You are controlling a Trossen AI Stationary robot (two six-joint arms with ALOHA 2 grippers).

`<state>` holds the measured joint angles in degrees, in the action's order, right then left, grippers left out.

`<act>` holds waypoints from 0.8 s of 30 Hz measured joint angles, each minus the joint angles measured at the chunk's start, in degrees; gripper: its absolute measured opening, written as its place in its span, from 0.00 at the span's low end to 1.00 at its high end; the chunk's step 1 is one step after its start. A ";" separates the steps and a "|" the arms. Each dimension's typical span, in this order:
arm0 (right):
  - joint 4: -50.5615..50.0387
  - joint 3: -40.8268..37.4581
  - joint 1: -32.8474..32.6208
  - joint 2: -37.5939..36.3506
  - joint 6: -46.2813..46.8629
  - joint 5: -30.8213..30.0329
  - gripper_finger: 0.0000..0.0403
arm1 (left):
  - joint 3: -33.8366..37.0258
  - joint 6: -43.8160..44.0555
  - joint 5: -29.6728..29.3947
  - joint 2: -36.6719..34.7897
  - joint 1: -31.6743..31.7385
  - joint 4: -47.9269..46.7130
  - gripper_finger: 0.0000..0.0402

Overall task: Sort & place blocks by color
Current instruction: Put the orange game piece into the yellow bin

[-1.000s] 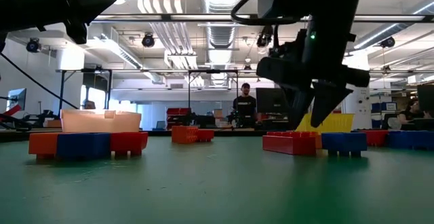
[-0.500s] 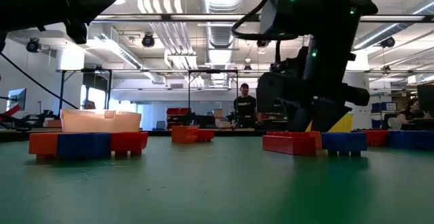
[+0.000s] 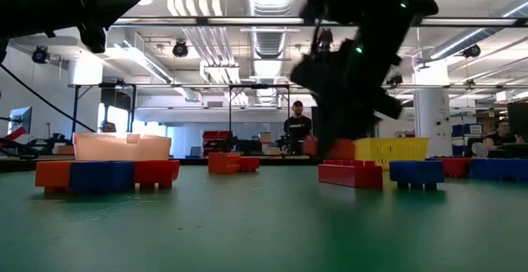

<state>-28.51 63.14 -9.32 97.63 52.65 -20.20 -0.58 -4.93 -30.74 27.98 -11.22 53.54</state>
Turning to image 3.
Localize translucent orange plastic bin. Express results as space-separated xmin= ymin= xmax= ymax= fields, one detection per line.
xmin=73 ymin=132 xmax=172 ymax=162

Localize small computer monitor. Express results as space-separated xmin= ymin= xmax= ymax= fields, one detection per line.
xmin=7 ymin=106 xmax=34 ymax=135

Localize black background station frame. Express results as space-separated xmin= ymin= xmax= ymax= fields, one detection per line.
xmin=228 ymin=83 xmax=292 ymax=157
xmin=71 ymin=82 xmax=138 ymax=135

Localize blue storage bins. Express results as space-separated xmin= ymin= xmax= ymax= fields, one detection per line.
xmin=451 ymin=123 xmax=484 ymax=138

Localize black ceiling spotlight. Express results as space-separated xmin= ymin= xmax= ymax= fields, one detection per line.
xmin=31 ymin=45 xmax=51 ymax=65
xmin=172 ymin=39 xmax=190 ymax=59
xmin=461 ymin=43 xmax=482 ymax=59

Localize seated person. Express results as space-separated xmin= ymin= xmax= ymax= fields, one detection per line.
xmin=483 ymin=119 xmax=526 ymax=152

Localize small red toy block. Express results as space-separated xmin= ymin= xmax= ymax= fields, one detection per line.
xmin=239 ymin=157 xmax=262 ymax=173

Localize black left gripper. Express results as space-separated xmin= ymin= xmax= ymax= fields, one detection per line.
xmin=16 ymin=0 xmax=142 ymax=54

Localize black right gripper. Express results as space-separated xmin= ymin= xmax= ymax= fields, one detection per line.
xmin=288 ymin=36 xmax=403 ymax=157

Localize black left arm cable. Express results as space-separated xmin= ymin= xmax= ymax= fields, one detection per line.
xmin=0 ymin=63 xmax=97 ymax=134

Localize red storage bin shelf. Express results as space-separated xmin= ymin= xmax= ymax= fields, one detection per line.
xmin=201 ymin=129 xmax=233 ymax=158

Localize black overhead frame beam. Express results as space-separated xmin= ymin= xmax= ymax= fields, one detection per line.
xmin=110 ymin=16 xmax=528 ymax=28

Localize red bar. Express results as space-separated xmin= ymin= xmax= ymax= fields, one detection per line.
xmin=0 ymin=126 xmax=27 ymax=146

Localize large blue toy block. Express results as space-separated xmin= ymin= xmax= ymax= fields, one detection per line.
xmin=469 ymin=157 xmax=528 ymax=183

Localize black monitor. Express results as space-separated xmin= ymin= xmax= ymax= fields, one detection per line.
xmin=507 ymin=101 xmax=528 ymax=139

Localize standing person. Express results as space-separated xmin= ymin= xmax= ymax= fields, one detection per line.
xmin=282 ymin=100 xmax=314 ymax=156

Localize yellow plastic basket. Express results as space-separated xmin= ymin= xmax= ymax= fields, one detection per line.
xmin=354 ymin=137 xmax=430 ymax=171

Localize black overhead camera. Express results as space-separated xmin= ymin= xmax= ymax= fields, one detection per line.
xmin=316 ymin=28 xmax=334 ymax=55

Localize orange toy block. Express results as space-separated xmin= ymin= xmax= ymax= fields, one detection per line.
xmin=328 ymin=138 xmax=357 ymax=161
xmin=207 ymin=152 xmax=242 ymax=176
xmin=35 ymin=160 xmax=73 ymax=194

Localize silver ventilation duct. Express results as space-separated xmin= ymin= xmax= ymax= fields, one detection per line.
xmin=243 ymin=0 xmax=309 ymax=105

